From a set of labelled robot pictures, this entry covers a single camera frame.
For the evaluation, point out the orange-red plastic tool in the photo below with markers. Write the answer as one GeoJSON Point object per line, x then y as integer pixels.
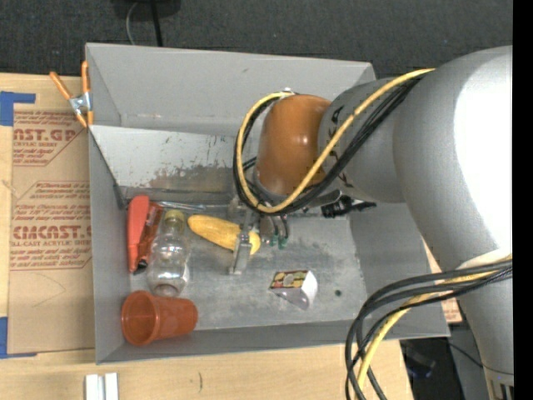
{"type": "Point", "coordinates": [136, 231]}

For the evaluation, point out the orange plastic cup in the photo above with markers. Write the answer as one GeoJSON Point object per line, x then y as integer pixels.
{"type": "Point", "coordinates": [160, 317]}

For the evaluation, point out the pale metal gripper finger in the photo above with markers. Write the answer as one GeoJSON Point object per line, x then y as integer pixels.
{"type": "Point", "coordinates": [240, 256]}
{"type": "Point", "coordinates": [235, 209]}

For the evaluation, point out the black cylinder on white bracket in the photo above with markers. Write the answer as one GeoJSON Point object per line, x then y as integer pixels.
{"type": "Point", "coordinates": [338, 207]}

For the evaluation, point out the red shiny packet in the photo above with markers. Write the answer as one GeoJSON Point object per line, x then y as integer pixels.
{"type": "Point", "coordinates": [153, 223]}

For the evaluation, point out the small white printed box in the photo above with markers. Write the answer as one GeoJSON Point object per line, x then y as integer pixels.
{"type": "Point", "coordinates": [297, 286]}

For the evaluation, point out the grey metal bin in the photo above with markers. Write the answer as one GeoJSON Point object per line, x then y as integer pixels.
{"type": "Point", "coordinates": [250, 298]}

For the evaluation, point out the brown cardboard board red print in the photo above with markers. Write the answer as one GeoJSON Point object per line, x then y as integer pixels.
{"type": "Point", "coordinates": [50, 206]}

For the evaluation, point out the yellow toy corn cob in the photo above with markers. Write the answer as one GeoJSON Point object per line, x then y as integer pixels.
{"type": "Point", "coordinates": [212, 229]}

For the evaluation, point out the clear plastic bottle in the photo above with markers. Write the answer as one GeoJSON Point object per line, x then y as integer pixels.
{"type": "Point", "coordinates": [168, 256]}

